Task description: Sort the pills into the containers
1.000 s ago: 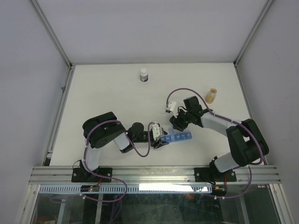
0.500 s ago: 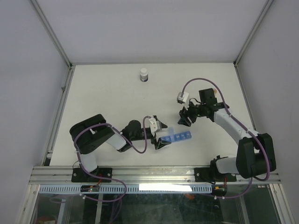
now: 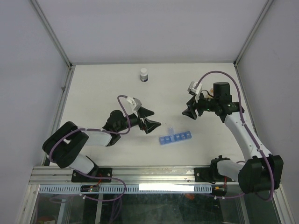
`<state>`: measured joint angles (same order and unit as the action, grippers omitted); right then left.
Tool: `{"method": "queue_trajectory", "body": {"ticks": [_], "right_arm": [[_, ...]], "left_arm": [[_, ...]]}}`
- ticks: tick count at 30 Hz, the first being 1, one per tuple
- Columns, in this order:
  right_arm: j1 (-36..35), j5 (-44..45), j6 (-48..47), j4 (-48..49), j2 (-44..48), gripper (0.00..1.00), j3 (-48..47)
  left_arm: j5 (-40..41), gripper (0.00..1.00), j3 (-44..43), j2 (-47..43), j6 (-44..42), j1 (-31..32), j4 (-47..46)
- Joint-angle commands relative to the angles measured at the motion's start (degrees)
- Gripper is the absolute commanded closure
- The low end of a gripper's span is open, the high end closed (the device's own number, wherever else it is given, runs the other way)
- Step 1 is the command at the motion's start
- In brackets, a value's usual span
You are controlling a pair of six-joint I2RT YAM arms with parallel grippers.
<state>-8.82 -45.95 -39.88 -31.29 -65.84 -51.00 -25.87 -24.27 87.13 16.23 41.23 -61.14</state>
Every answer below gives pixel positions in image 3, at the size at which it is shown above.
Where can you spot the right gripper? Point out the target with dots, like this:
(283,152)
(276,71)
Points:
(192,105)

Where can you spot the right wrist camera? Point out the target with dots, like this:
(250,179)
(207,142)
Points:
(194,89)

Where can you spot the aluminium mounting rail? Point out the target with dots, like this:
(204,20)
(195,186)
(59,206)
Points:
(129,174)

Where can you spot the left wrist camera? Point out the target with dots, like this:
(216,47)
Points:
(135,104)

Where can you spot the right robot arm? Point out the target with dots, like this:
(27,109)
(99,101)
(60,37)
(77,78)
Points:
(261,170)

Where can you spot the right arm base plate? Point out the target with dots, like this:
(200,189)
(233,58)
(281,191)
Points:
(212,175)

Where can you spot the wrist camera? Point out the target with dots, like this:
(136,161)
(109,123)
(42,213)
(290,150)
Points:
(135,104)
(194,89)

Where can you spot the blue weekly pill organizer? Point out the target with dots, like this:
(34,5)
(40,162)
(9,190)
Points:
(173,137)

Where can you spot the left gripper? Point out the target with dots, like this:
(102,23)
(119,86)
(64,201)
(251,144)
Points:
(149,125)

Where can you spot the white pill bottle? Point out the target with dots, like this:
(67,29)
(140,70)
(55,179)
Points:
(144,76)

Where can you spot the slotted grey cable duct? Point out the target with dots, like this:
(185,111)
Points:
(142,188)

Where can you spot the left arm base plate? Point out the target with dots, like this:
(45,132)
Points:
(95,175)

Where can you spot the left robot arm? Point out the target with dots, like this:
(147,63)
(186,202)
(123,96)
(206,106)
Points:
(65,145)

